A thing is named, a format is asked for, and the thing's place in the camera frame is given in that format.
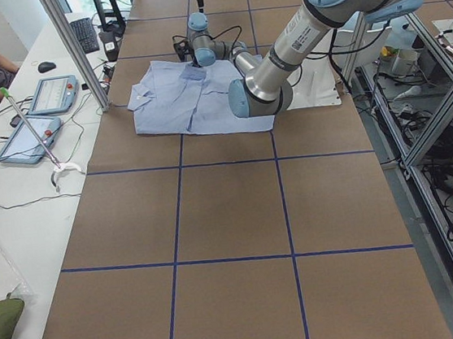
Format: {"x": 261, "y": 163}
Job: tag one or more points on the teach pendant tablet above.
{"x": 22, "y": 147}
{"x": 54, "y": 95}

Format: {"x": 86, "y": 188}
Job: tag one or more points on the near teach pendant tablet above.
{"x": 22, "y": 147}

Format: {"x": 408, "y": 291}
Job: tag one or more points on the black keyboard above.
{"x": 85, "y": 34}

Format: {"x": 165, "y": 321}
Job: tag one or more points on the reacher grabber stick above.
{"x": 59, "y": 167}

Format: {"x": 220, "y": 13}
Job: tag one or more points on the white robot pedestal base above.
{"x": 313, "y": 85}

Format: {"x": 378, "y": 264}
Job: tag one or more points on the aluminium frame post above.
{"x": 55, "y": 12}

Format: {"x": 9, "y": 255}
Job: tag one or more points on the green fabric pouch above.
{"x": 11, "y": 310}

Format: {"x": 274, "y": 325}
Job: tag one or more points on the black computer mouse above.
{"x": 44, "y": 67}

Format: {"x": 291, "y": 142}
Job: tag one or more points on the light blue striped shirt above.
{"x": 181, "y": 98}

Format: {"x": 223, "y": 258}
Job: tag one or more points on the far teach pendant tablet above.
{"x": 54, "y": 95}

